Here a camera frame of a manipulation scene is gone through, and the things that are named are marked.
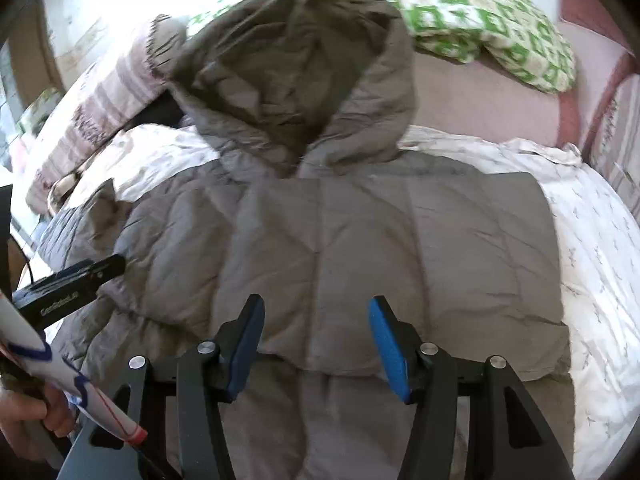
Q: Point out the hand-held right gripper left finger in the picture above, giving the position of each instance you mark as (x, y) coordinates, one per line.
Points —
(246, 347)

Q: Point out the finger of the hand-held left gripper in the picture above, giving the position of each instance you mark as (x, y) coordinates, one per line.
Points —
(70, 285)

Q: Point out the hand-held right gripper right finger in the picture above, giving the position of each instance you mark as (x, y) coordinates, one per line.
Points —
(390, 352)

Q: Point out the grey hooded puffer jacket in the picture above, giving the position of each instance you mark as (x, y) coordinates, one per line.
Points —
(350, 235)

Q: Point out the person's left hand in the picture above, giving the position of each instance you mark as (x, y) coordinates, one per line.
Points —
(27, 412)

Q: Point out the green patterned box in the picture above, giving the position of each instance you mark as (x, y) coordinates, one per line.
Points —
(39, 110)

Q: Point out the small striped floral pillow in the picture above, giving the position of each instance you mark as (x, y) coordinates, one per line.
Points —
(100, 100)

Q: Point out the white patterned quilt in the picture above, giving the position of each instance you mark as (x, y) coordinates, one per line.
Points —
(600, 260)

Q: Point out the wooden door with glass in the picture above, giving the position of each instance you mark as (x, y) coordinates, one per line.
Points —
(35, 45)

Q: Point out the pink upholstered bed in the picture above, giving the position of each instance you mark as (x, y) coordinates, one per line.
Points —
(475, 100)

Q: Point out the large striped floral cushion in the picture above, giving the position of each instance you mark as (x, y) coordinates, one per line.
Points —
(617, 135)

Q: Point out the green white checkered pillow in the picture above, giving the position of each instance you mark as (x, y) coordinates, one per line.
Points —
(475, 15)

